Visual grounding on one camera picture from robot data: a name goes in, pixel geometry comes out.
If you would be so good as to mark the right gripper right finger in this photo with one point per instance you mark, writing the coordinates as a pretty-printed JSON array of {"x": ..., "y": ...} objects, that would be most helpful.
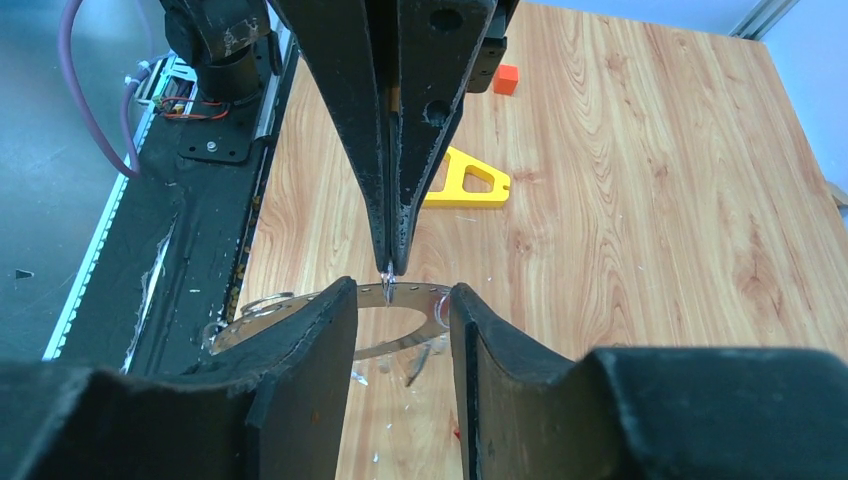
[{"x": 527, "y": 412}]

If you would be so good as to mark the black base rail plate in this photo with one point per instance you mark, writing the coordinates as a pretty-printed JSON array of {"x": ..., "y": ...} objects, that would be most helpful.
[{"x": 166, "y": 261}]

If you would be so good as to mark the yellow triangular toy block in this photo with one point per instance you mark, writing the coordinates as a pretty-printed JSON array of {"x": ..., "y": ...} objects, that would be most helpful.
[{"x": 469, "y": 183}]

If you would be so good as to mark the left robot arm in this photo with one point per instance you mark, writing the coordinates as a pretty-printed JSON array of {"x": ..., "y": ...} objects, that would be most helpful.
[{"x": 393, "y": 76}]

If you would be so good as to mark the orange cube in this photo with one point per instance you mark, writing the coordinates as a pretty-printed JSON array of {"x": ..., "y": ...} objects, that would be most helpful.
[{"x": 506, "y": 79}]

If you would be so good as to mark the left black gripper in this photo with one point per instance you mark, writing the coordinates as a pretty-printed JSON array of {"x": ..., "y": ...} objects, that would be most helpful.
[{"x": 437, "y": 42}]

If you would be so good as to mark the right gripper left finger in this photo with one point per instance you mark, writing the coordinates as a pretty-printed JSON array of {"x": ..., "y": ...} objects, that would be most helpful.
[{"x": 270, "y": 407}]

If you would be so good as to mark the white slotted cable duct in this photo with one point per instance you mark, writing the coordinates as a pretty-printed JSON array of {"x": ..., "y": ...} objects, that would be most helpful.
[{"x": 99, "y": 218}]

